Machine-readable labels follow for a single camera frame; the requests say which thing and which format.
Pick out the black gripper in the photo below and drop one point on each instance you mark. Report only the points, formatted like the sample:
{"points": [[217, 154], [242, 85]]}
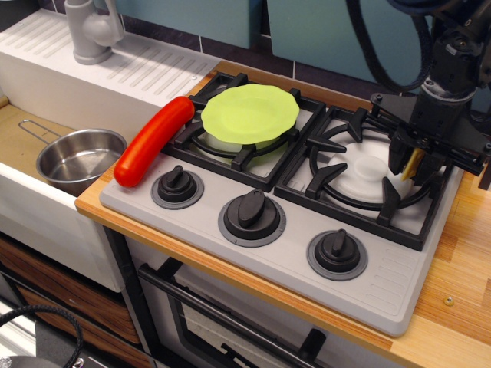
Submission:
{"points": [[448, 132]]}

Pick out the yellow cheese wedge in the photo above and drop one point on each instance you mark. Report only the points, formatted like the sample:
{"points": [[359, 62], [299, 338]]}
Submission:
{"points": [[410, 170]]}

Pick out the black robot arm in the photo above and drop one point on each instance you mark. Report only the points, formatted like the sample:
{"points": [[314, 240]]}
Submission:
{"points": [[454, 41]]}

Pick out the light green plate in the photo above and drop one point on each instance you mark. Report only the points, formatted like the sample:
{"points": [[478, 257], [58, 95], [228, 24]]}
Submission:
{"points": [[249, 114]]}

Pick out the red toy sausage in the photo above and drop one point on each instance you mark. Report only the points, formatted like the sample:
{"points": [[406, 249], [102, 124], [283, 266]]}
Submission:
{"points": [[142, 151]]}

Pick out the small steel pot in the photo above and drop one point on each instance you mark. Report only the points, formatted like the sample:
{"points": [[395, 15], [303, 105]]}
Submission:
{"points": [[74, 161]]}

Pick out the white sink unit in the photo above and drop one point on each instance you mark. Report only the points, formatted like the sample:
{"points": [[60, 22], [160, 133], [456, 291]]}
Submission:
{"points": [[41, 81]]}

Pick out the black right burner grate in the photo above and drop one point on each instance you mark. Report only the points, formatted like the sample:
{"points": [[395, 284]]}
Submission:
{"points": [[341, 170]]}

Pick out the black burner grate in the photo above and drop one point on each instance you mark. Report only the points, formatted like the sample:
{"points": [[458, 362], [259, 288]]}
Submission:
{"points": [[341, 170], [231, 166]]}

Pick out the black right stove knob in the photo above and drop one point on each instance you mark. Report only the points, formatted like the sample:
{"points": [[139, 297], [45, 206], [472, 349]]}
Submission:
{"points": [[337, 255]]}

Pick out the black stove knob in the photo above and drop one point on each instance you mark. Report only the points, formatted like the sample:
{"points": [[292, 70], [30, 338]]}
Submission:
{"points": [[177, 189], [337, 255], [252, 220]]}

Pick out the grey toy stove top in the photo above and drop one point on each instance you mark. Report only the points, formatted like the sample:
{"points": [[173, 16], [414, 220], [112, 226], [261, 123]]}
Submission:
{"points": [[383, 296]]}

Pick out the black left burner grate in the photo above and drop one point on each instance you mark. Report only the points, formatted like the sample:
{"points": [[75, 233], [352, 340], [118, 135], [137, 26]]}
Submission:
{"points": [[231, 166]]}

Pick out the black middle stove knob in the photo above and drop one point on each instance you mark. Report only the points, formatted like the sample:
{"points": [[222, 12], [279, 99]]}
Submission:
{"points": [[252, 220]]}

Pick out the black left stove knob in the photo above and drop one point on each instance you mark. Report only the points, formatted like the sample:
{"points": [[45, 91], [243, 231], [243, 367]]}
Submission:
{"points": [[177, 189]]}

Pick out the grey toy faucet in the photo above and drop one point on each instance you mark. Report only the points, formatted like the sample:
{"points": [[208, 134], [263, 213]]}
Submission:
{"points": [[93, 35]]}

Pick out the wooden drawer fronts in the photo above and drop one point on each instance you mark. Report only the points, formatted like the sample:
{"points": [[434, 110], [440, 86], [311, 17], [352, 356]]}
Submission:
{"points": [[107, 327]]}

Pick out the teal right wall cabinet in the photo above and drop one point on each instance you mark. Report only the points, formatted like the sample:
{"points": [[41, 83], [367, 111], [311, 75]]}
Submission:
{"points": [[319, 38]]}

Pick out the oven door with black handle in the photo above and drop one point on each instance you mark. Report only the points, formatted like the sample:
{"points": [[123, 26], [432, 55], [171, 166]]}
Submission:
{"points": [[218, 325]]}

